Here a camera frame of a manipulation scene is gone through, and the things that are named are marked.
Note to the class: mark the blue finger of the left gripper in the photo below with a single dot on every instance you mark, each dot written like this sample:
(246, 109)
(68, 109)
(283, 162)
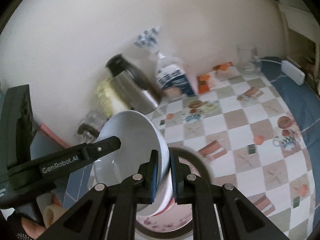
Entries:
(65, 162)

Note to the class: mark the stainless steel round tray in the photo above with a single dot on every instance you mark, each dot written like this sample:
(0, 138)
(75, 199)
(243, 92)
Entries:
(197, 167)

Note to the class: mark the checkered blue-edged tablecloth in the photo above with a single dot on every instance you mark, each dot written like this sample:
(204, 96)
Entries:
(259, 133)

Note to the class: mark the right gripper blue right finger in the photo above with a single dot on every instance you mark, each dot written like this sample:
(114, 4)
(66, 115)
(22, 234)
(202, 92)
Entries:
(173, 175)

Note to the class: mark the clear glass mug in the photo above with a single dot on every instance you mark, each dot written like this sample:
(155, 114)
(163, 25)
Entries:
(249, 62)

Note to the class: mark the strawberry pattern red-rim bowl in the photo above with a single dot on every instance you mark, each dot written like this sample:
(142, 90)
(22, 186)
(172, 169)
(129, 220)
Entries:
(162, 199)

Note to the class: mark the glass coffee pot black handle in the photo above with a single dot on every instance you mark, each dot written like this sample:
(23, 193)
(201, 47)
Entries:
(87, 133)

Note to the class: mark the round floral rim plate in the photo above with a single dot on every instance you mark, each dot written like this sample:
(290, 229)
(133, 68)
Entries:
(173, 218)

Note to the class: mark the orange snack packet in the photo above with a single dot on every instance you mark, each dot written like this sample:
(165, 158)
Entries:
(206, 83)
(225, 71)

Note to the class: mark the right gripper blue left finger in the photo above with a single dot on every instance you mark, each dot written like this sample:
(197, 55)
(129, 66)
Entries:
(153, 170)

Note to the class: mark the large white ceramic bowl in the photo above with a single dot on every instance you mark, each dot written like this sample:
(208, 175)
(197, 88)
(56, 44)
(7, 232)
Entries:
(138, 137)

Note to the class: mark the white tray with glasses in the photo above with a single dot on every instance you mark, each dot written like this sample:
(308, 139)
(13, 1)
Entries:
(96, 120)

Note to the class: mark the toast bread bag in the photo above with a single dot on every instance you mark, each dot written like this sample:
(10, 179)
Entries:
(171, 73)

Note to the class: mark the stainless steel thermos jug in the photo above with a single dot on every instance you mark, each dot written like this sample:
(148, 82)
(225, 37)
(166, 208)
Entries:
(131, 83)

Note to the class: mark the white power adapter box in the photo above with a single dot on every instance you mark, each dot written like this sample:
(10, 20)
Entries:
(293, 72)

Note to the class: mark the white shelf unit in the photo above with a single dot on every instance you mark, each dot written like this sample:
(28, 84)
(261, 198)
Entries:
(297, 17)

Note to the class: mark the napa cabbage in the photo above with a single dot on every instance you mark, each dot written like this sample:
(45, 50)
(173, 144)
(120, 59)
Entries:
(109, 100)

